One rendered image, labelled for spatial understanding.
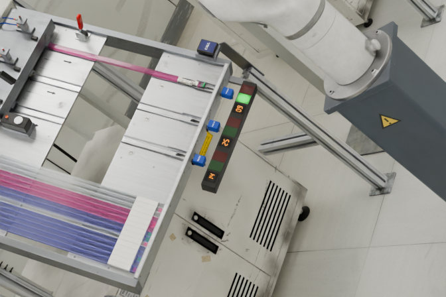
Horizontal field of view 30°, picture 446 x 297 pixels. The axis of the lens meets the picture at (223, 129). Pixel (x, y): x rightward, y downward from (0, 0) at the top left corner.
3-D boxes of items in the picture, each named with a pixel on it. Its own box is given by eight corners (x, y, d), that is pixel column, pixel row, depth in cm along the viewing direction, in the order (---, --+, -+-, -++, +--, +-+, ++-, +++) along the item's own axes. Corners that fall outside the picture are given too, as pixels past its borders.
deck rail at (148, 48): (233, 72, 240) (231, 60, 234) (230, 77, 239) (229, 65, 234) (16, 16, 257) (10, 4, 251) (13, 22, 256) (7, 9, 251)
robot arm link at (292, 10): (332, 3, 174) (253, -70, 163) (274, 70, 177) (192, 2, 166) (312, -11, 185) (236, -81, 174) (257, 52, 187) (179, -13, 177)
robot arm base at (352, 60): (394, 18, 188) (342, -33, 180) (389, 80, 177) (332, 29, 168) (330, 53, 201) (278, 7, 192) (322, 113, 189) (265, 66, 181)
